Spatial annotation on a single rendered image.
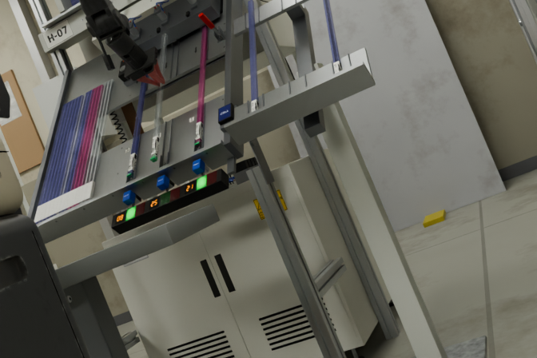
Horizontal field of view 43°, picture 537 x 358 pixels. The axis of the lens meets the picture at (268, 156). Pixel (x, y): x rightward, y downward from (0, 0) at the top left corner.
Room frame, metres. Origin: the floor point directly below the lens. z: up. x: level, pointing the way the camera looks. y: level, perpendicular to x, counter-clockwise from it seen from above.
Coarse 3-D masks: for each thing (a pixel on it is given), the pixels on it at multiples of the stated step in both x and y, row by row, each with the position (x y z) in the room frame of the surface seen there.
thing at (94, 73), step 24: (216, 24) 2.04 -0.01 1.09; (168, 48) 2.11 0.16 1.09; (192, 48) 2.03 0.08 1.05; (216, 48) 1.96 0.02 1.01; (72, 72) 2.37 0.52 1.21; (96, 72) 2.27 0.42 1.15; (168, 72) 2.03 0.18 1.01; (192, 72) 2.04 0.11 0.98; (72, 96) 2.27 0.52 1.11; (120, 96) 2.10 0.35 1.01
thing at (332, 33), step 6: (324, 0) 1.69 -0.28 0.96; (324, 6) 1.67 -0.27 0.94; (330, 6) 1.67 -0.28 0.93; (330, 12) 1.64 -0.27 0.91; (330, 18) 1.63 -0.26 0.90; (330, 24) 1.61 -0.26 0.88; (330, 30) 1.60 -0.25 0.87; (330, 36) 1.58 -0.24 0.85; (330, 42) 1.57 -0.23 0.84; (336, 42) 1.57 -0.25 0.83; (336, 48) 1.55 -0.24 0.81; (336, 54) 1.53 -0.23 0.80; (336, 60) 1.52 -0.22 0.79
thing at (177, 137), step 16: (224, 96) 1.80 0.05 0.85; (192, 112) 1.84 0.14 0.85; (208, 112) 1.80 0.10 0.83; (176, 128) 1.84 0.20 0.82; (192, 128) 1.80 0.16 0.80; (208, 128) 1.76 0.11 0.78; (128, 144) 1.92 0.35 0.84; (144, 144) 1.87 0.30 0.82; (160, 144) 1.83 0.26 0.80; (176, 144) 1.79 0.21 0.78; (192, 144) 1.76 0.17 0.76; (208, 144) 1.72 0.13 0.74; (112, 160) 1.91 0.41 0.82; (128, 160) 1.87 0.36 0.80; (144, 160) 1.83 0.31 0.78; (160, 160) 1.78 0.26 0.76; (112, 176) 1.87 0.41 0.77; (96, 192) 1.86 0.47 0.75
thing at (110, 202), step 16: (176, 160) 1.71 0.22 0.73; (192, 160) 1.70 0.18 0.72; (208, 160) 1.70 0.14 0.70; (224, 160) 1.71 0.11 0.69; (144, 176) 1.75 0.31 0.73; (160, 176) 1.74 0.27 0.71; (176, 176) 1.74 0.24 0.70; (192, 176) 1.75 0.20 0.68; (112, 192) 1.78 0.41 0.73; (144, 192) 1.79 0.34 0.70; (160, 192) 1.79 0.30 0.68; (80, 208) 1.83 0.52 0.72; (96, 208) 1.83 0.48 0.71; (112, 208) 1.83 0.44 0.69; (48, 224) 1.87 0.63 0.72; (64, 224) 1.88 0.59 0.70; (80, 224) 1.88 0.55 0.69; (48, 240) 1.93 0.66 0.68
